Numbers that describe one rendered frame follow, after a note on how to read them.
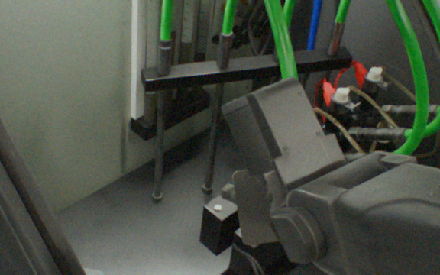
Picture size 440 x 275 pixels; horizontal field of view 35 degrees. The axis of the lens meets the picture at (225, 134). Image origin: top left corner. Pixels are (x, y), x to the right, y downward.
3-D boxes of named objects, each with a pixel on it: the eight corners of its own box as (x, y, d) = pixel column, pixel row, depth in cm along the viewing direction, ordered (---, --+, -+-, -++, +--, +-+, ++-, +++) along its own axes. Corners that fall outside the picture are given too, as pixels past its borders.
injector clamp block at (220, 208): (241, 312, 103) (253, 247, 93) (195, 270, 108) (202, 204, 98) (375, 203, 122) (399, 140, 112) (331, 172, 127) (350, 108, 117)
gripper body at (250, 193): (231, 170, 62) (231, 176, 55) (344, 153, 62) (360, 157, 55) (242, 242, 62) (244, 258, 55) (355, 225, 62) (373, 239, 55)
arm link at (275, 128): (315, 268, 42) (426, 210, 45) (242, 92, 42) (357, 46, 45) (248, 258, 53) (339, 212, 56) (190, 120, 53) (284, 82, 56)
